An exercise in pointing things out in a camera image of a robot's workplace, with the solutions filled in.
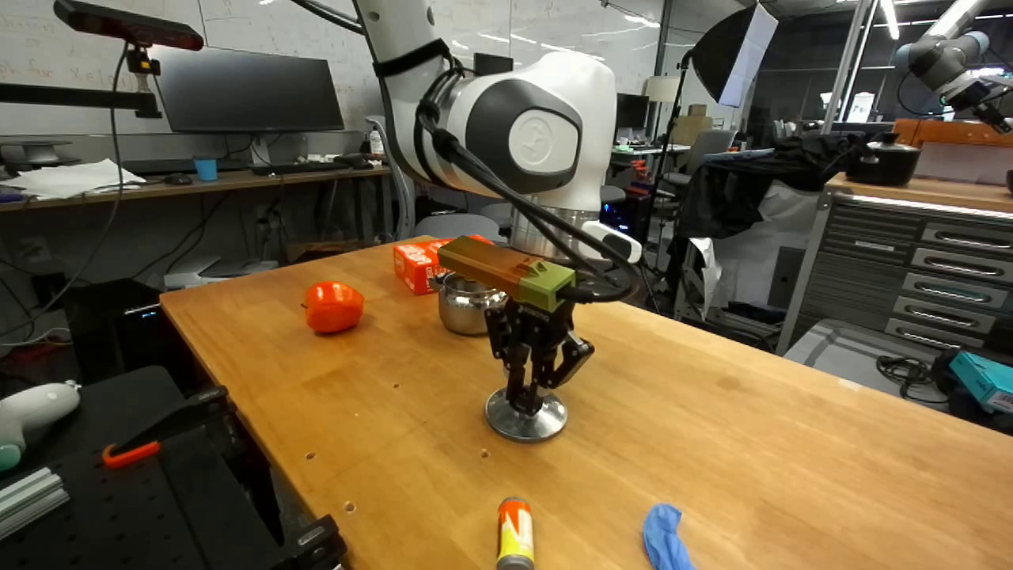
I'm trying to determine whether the large dark monitor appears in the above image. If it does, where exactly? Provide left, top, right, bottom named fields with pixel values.
left=147, top=48, right=348, bottom=137

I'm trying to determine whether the black perforated side table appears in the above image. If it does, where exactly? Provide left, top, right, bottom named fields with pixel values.
left=0, top=362, right=352, bottom=570

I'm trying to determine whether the aluminium extrusion bar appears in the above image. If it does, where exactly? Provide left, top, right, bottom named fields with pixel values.
left=0, top=466, right=74, bottom=545

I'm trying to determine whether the black box under desk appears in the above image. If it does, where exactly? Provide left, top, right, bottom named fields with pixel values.
left=56, top=275, right=165, bottom=387

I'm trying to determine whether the orange yellow tube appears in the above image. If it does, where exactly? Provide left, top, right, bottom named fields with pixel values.
left=492, top=494, right=538, bottom=570

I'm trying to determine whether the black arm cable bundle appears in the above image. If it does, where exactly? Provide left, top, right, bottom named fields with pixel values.
left=410, top=95, right=643, bottom=308

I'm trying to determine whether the teal box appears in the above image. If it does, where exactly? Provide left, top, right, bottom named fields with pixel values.
left=946, top=348, right=1013, bottom=419

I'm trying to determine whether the black cloth heap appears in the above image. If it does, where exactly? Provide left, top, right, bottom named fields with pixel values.
left=674, top=127, right=861, bottom=242

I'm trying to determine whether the black camera on boom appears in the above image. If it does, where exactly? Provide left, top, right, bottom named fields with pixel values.
left=49, top=0, right=204, bottom=55

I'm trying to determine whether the round steel kettle lid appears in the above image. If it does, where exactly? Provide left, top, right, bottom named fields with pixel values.
left=482, top=387, right=568, bottom=446

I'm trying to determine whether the wooden wall desk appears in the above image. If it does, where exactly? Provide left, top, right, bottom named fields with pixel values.
left=0, top=159, right=394, bottom=218

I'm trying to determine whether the white bottle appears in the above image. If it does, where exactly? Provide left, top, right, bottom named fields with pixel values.
left=364, top=116, right=390, bottom=165

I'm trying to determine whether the steel kettle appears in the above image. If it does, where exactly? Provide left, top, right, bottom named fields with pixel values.
left=430, top=269, right=514, bottom=338

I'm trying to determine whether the orange box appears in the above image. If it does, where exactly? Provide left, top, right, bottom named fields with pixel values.
left=390, top=233, right=452, bottom=298

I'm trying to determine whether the grey drawer cabinet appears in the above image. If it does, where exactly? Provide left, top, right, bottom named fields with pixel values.
left=775, top=172, right=1013, bottom=362

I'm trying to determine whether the blue cloth piece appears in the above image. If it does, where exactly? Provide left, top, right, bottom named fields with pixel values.
left=638, top=499, right=699, bottom=570

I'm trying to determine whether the red tomato toy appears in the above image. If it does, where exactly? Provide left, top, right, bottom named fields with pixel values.
left=301, top=278, right=369, bottom=338

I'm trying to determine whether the white paper pile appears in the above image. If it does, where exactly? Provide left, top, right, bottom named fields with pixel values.
left=0, top=156, right=147, bottom=204

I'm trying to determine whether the black softbox light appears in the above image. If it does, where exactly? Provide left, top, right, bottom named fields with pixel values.
left=688, top=0, right=785, bottom=110

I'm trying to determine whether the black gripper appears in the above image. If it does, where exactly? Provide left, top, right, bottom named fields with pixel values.
left=483, top=295, right=598, bottom=419

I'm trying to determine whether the white handheld tool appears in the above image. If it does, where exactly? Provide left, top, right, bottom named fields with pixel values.
left=0, top=376, right=84, bottom=474

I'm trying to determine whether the black clamp orange handle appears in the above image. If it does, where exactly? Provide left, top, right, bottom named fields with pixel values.
left=99, top=387, right=230, bottom=474

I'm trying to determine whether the black cooking pot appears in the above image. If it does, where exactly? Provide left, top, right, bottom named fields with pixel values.
left=841, top=137, right=925, bottom=189

